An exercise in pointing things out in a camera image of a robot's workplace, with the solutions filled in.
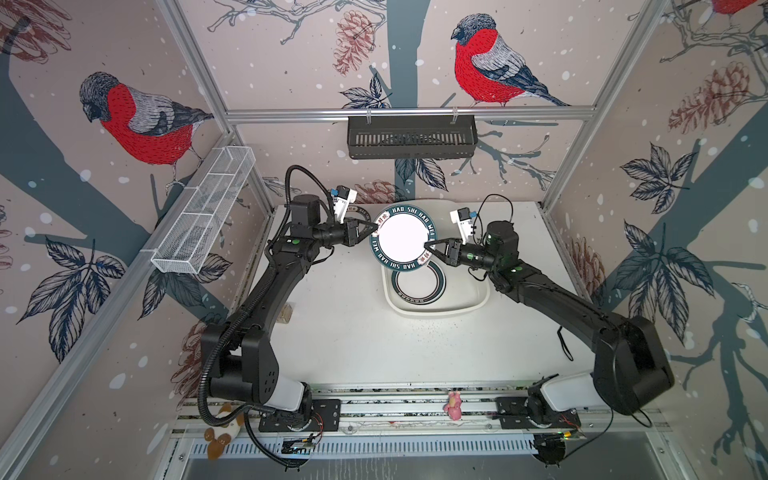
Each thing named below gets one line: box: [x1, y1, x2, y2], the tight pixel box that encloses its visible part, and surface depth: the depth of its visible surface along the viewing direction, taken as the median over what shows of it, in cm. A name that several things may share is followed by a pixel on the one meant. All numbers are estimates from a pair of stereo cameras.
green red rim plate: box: [391, 260, 447, 306], surface depth 97 cm
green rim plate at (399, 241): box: [369, 204, 438, 272], surface depth 78 cm
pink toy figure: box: [443, 391, 462, 421], surface depth 75 cm
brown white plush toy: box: [204, 403, 245, 461], surface depth 71 cm
